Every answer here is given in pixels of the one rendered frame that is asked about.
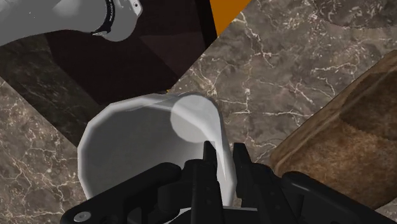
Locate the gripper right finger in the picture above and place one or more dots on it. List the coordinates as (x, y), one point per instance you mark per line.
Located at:
(270, 192)

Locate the white cup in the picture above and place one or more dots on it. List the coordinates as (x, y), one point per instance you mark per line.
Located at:
(139, 145)

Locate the brown wooden tray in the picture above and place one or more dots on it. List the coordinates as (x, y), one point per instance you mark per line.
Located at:
(344, 139)

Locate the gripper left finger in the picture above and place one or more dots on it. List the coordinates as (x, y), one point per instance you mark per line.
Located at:
(198, 186)

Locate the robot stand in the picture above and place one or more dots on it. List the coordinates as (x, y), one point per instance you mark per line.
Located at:
(130, 62)

